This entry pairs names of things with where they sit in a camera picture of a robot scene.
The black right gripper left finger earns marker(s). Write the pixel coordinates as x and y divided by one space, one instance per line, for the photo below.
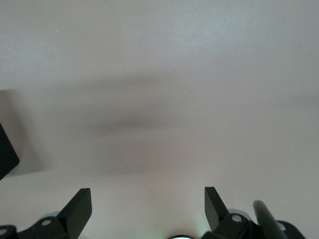
74 214

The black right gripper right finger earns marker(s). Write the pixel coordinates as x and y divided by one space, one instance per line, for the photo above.
214 211

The black plastic box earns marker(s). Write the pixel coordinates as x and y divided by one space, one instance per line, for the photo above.
6 152

